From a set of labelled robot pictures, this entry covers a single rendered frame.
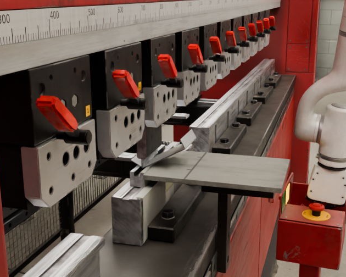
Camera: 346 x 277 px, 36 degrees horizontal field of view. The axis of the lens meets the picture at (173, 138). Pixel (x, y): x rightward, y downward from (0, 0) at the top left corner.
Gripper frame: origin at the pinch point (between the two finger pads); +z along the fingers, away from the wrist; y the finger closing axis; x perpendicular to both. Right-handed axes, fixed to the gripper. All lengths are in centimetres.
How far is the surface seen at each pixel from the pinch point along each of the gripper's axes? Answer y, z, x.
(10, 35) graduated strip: -35, -55, -94
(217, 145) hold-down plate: -32.4, -13.2, 4.0
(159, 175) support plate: -32, -24, -51
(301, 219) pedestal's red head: -5.2, -3.9, -13.2
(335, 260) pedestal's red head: 4.7, 4.3, -15.5
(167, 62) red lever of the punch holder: -31, -47, -54
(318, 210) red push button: -1.5, -6.5, -11.5
